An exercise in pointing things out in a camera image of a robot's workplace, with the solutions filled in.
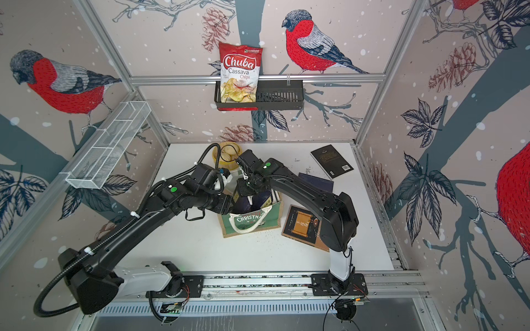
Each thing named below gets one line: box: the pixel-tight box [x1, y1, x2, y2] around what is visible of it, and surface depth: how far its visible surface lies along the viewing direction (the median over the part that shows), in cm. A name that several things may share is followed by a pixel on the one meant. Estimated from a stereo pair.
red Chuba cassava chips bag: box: [217, 41, 263, 112], surface depth 86 cm
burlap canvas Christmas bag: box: [217, 191, 284, 238], surface depth 79 cm
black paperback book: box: [310, 144, 355, 180], surface depth 113 cm
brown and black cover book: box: [281, 204, 330, 253], surface depth 89 cm
